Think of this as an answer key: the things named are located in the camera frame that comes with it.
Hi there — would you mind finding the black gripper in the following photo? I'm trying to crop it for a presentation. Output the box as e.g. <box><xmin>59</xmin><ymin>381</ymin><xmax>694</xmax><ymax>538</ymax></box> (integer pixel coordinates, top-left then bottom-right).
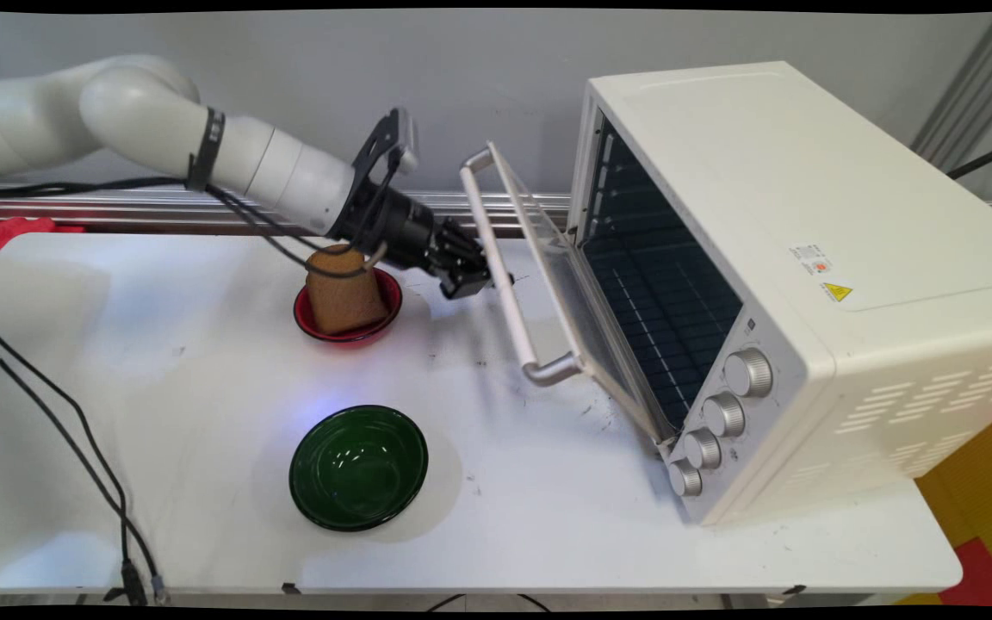
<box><xmin>327</xmin><ymin>177</ymin><xmax>497</xmax><ymax>301</ymax></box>

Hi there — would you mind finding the white glass oven door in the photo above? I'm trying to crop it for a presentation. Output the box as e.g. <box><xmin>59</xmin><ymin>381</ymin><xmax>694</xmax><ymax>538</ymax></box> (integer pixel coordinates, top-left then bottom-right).
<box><xmin>459</xmin><ymin>142</ymin><xmax>678</xmax><ymax>449</ymax></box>

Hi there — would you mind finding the red bowl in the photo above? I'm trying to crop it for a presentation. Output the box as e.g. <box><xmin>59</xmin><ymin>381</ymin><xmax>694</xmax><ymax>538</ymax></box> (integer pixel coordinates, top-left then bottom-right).
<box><xmin>294</xmin><ymin>266</ymin><xmax>405</xmax><ymax>346</ymax></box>

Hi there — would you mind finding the brown bread slice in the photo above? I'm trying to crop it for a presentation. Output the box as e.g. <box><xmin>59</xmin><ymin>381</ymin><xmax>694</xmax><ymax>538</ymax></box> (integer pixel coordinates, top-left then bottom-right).
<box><xmin>304</xmin><ymin>244</ymin><xmax>390</xmax><ymax>336</ymax></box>

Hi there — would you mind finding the metal oven rack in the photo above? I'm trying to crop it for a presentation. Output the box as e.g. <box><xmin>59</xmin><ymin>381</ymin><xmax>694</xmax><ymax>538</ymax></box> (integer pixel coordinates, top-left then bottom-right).
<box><xmin>586</xmin><ymin>232</ymin><xmax>742</xmax><ymax>427</ymax></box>

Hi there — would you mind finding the dark green glass bowl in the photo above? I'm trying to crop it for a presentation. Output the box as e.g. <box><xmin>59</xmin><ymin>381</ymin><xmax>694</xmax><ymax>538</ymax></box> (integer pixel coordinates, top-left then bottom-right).
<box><xmin>288</xmin><ymin>405</ymin><xmax>430</xmax><ymax>532</ymax></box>

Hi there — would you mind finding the large silver oven knob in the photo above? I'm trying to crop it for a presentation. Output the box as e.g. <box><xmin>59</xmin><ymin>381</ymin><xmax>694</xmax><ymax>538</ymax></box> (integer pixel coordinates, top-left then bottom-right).
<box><xmin>723</xmin><ymin>348</ymin><xmax>774</xmax><ymax>399</ymax></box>

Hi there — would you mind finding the white label sticker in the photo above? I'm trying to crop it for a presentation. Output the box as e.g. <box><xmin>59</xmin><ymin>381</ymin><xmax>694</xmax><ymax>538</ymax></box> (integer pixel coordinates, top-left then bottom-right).
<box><xmin>789</xmin><ymin>245</ymin><xmax>834</xmax><ymax>276</ymax></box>

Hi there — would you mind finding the white toaster oven body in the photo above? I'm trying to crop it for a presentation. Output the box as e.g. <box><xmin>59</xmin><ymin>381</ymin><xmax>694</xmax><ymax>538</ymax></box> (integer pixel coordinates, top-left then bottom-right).
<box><xmin>567</xmin><ymin>60</ymin><xmax>992</xmax><ymax>528</ymax></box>

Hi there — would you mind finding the red cloth object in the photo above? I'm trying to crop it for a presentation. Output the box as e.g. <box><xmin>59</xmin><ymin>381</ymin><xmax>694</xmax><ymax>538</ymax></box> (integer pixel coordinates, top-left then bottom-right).
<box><xmin>0</xmin><ymin>215</ymin><xmax>85</xmax><ymax>270</ymax></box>

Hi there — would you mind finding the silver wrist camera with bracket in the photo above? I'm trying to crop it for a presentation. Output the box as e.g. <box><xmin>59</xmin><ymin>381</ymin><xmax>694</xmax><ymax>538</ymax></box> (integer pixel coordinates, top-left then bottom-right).
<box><xmin>351</xmin><ymin>107</ymin><xmax>421</xmax><ymax>186</ymax></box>

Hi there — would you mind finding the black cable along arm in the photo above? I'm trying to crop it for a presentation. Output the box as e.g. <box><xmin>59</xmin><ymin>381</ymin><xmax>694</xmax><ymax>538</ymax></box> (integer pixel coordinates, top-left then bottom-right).
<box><xmin>0</xmin><ymin>151</ymin><xmax>402</xmax><ymax>278</ymax></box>

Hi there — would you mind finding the black strap on arm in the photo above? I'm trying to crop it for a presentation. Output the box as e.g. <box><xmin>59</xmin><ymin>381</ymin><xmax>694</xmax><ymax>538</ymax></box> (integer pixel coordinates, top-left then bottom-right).
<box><xmin>185</xmin><ymin>107</ymin><xmax>226</xmax><ymax>193</ymax></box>

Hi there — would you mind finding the black cable under table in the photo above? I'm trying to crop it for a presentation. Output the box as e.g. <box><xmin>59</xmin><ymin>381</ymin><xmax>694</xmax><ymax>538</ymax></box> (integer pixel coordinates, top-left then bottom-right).
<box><xmin>424</xmin><ymin>593</ymin><xmax>552</xmax><ymax>613</ymax></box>

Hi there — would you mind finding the aluminium rail along wall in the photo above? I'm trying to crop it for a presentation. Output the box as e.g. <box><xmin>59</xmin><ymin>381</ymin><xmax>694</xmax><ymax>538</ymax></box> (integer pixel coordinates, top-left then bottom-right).
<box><xmin>0</xmin><ymin>185</ymin><xmax>992</xmax><ymax>238</ymax></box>

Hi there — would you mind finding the black cable on table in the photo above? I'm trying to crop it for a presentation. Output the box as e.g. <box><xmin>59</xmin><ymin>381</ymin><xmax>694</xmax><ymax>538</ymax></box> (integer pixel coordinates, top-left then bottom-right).
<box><xmin>0</xmin><ymin>327</ymin><xmax>148</xmax><ymax>605</ymax></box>
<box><xmin>0</xmin><ymin>310</ymin><xmax>171</xmax><ymax>605</ymax></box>

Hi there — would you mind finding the black cable by frame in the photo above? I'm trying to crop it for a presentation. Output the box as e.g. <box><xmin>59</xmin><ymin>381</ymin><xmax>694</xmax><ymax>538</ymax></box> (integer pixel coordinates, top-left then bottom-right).
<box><xmin>947</xmin><ymin>138</ymin><xmax>992</xmax><ymax>182</ymax></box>

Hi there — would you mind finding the aluminium frame post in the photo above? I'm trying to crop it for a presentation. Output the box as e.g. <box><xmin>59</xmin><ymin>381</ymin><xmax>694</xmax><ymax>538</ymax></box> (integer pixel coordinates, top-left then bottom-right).
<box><xmin>911</xmin><ymin>12</ymin><xmax>992</xmax><ymax>173</ymax></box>

